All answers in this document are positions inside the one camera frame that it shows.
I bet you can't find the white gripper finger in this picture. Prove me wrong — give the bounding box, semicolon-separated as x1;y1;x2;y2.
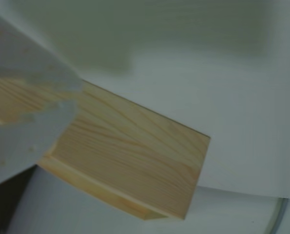
0;101;77;190
0;7;83;101

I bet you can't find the open pale wooden box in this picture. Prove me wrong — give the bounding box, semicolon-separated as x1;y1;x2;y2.
0;78;212;221

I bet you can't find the grey cable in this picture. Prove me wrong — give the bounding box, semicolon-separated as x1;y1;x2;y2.
268;197;290;234

